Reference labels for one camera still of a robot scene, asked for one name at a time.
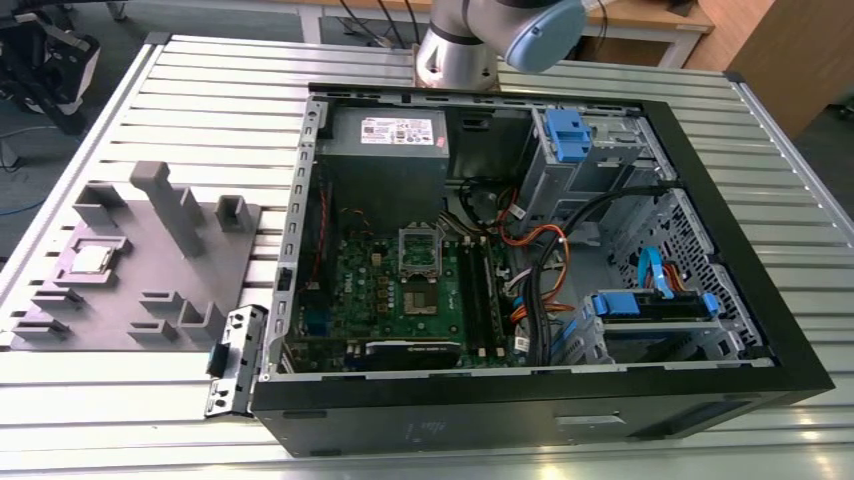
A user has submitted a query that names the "black graphics card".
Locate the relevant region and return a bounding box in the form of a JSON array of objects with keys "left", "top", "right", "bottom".
[{"left": 346, "top": 338, "right": 464, "bottom": 372}]

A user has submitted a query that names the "silver card retention bracket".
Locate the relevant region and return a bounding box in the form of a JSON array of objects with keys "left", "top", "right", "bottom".
[{"left": 203, "top": 303, "right": 270, "bottom": 419}]

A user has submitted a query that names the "black cable bundle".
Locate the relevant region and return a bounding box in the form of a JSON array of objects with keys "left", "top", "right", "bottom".
[{"left": 524, "top": 183, "right": 683, "bottom": 366}]

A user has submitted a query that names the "grey power supply unit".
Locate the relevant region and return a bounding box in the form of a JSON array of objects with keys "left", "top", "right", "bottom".
[{"left": 318, "top": 105, "right": 453, "bottom": 236}]

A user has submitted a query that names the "silver disk bay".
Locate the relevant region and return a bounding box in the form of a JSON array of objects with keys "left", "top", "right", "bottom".
[{"left": 580, "top": 292, "right": 763, "bottom": 366}]

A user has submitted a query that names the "blue data wire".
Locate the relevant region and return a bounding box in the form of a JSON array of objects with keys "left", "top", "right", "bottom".
[{"left": 637, "top": 247, "right": 676, "bottom": 301}]

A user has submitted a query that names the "CPU socket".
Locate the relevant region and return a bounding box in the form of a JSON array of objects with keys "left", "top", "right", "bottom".
[{"left": 402, "top": 282, "right": 444, "bottom": 317}]

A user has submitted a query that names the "black PC case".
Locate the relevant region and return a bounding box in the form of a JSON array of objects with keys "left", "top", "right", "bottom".
[{"left": 250, "top": 82, "right": 837, "bottom": 459}]

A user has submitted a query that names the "black chair leg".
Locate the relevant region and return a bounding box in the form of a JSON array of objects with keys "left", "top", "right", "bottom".
[{"left": 825, "top": 92, "right": 854, "bottom": 121}]

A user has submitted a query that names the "metal socket cover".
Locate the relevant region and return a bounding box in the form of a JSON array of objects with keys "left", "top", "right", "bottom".
[{"left": 398, "top": 227, "right": 446, "bottom": 279}]

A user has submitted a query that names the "hard disk in blue carrier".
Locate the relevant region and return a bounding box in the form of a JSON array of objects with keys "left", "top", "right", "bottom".
[{"left": 586, "top": 289, "right": 720, "bottom": 324}]

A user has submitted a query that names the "orange disk power wire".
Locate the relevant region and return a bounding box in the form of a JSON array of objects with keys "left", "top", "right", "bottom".
[{"left": 667, "top": 264, "right": 700, "bottom": 299}]

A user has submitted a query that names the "silver drive cage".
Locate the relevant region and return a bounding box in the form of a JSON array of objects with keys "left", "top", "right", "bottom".
[{"left": 520, "top": 107, "right": 676, "bottom": 236}]

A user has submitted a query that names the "silver CPU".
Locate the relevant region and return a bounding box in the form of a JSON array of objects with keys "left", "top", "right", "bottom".
[{"left": 70, "top": 244, "right": 122, "bottom": 274}]

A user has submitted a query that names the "orange wire bundle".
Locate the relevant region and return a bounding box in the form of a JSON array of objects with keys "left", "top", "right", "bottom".
[{"left": 500, "top": 224, "right": 576, "bottom": 311}]

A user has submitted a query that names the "green motherboard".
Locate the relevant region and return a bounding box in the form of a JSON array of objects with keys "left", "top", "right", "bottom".
[{"left": 297, "top": 234, "right": 516, "bottom": 371}]

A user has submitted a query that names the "black RAM slot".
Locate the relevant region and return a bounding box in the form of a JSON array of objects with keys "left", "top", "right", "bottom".
[
  {"left": 477, "top": 237, "right": 508, "bottom": 359},
  {"left": 458, "top": 237, "right": 489, "bottom": 359}
]

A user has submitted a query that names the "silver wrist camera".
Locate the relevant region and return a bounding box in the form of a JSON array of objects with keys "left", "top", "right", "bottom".
[{"left": 39, "top": 27, "right": 102, "bottom": 109}]

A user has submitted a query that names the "brown wooden cabinet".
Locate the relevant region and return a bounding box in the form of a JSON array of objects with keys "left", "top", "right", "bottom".
[{"left": 687, "top": 0, "right": 854, "bottom": 141}]

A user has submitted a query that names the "grey parts rack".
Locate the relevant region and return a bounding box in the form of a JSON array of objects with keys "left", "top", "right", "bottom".
[{"left": 10, "top": 160, "right": 266, "bottom": 354}]

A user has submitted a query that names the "white-framed wooden desk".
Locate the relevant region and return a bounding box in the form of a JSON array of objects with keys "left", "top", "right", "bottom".
[{"left": 580, "top": 0, "right": 717, "bottom": 69}]

